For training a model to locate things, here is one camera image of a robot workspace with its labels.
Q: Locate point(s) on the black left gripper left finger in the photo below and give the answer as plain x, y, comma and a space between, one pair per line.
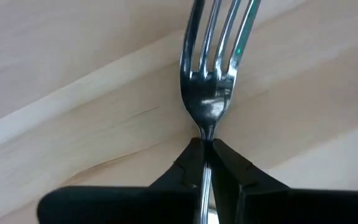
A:
120, 205

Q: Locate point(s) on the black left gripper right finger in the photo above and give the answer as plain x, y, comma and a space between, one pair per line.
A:
259, 205

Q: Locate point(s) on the silver metal fork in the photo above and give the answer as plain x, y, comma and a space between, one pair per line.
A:
208, 99

